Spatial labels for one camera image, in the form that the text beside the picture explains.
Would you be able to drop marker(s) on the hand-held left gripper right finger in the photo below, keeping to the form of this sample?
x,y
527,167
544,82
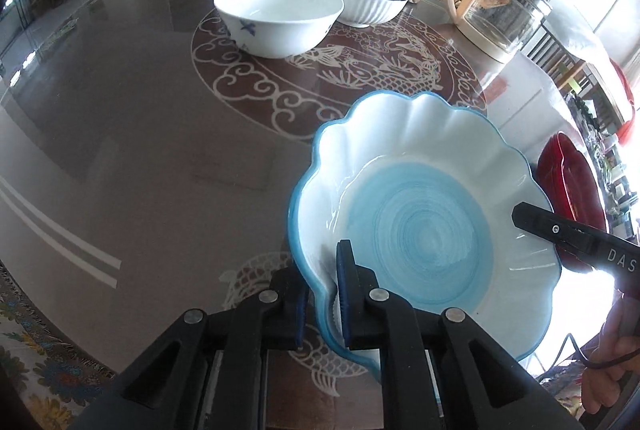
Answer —
x,y
344,280

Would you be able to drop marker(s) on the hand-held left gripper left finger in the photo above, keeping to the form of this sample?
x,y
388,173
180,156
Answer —
x,y
300,320

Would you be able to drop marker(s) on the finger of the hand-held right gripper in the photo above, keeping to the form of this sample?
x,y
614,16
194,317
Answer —
x,y
575,237

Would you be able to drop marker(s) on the large red flower-shaped plate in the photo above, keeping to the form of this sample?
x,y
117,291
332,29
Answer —
x,y
547,170

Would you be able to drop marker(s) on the blue scalloped ceramic bowl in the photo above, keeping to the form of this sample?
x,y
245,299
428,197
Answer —
x,y
425,190

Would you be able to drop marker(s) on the person's right hand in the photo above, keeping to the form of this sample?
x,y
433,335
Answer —
x,y
615,360

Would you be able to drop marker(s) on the cluttered small items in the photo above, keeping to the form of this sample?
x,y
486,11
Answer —
x,y
607,160

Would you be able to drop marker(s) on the red cloth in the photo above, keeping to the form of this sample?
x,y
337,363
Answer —
x,y
622,105

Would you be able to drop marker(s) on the dark wooden bench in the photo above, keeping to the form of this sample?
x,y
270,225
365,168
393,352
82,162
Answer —
x,y
555,55

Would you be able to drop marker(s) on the white pillow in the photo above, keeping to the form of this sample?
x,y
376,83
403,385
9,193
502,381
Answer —
x,y
580,35

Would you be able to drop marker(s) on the floral sofa cover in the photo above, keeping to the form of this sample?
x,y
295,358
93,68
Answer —
x,y
35,360

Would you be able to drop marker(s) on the white bowl with blue print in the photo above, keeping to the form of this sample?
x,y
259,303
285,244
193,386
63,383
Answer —
x,y
280,10

